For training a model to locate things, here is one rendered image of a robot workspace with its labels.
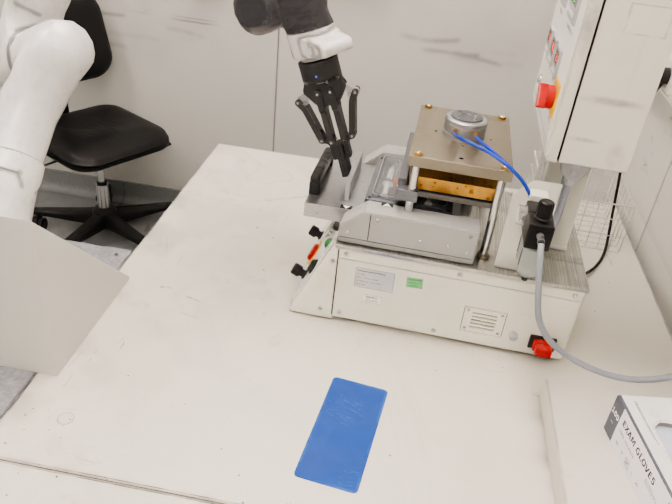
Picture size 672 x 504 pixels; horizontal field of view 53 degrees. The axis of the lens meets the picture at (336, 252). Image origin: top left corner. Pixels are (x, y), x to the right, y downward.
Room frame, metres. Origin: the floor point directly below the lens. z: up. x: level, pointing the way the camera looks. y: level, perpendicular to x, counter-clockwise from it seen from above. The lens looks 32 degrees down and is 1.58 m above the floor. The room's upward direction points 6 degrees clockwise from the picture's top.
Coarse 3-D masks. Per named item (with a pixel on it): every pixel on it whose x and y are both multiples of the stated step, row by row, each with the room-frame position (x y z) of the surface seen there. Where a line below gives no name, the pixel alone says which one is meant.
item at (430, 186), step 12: (420, 168) 1.14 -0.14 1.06; (408, 180) 1.11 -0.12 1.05; (420, 180) 1.11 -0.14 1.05; (432, 180) 1.10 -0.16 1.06; (444, 180) 1.10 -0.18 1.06; (456, 180) 1.11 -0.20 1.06; (468, 180) 1.11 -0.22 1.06; (480, 180) 1.12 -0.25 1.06; (492, 180) 1.12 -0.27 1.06; (420, 192) 1.10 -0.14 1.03; (432, 192) 1.10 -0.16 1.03; (444, 192) 1.10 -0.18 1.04; (456, 192) 1.10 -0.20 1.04; (468, 192) 1.09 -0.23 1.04; (480, 192) 1.09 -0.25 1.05; (492, 192) 1.09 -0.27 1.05; (468, 204) 1.09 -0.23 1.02; (480, 204) 1.09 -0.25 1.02
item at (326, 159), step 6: (324, 150) 1.29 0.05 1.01; (330, 150) 1.29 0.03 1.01; (324, 156) 1.25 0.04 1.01; (330, 156) 1.26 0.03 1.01; (318, 162) 1.22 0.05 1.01; (324, 162) 1.23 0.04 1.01; (330, 162) 1.27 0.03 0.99; (318, 168) 1.19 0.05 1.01; (324, 168) 1.20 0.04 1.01; (312, 174) 1.17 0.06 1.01; (318, 174) 1.17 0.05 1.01; (324, 174) 1.21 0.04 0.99; (312, 180) 1.16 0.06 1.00; (318, 180) 1.16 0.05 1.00; (312, 186) 1.16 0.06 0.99; (318, 186) 1.16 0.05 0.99; (312, 192) 1.16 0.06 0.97; (318, 192) 1.16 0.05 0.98
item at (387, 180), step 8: (384, 160) 1.28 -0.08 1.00; (392, 160) 1.28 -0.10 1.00; (400, 160) 1.29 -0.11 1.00; (384, 168) 1.24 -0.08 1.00; (392, 168) 1.25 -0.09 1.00; (400, 168) 1.25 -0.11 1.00; (384, 176) 1.20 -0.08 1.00; (392, 176) 1.21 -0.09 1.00; (376, 184) 1.16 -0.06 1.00; (384, 184) 1.17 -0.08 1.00; (392, 184) 1.17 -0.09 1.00; (376, 192) 1.13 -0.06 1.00; (384, 192) 1.13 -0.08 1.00; (392, 192) 1.14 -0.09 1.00
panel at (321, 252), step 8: (328, 224) 1.33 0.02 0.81; (336, 232) 1.13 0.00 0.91; (320, 240) 1.28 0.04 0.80; (336, 240) 1.08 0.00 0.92; (320, 248) 1.19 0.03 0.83; (328, 248) 1.09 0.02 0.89; (320, 256) 1.12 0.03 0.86; (312, 272) 1.08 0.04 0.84; (304, 280) 1.11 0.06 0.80; (296, 288) 1.14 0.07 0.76
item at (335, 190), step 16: (336, 160) 1.33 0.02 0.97; (336, 176) 1.25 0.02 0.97; (352, 176) 1.18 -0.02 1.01; (368, 176) 1.27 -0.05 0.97; (320, 192) 1.17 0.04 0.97; (336, 192) 1.18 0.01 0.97; (352, 192) 1.19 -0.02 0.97; (304, 208) 1.12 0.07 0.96; (320, 208) 1.12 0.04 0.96; (336, 208) 1.12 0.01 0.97; (352, 208) 1.12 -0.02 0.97
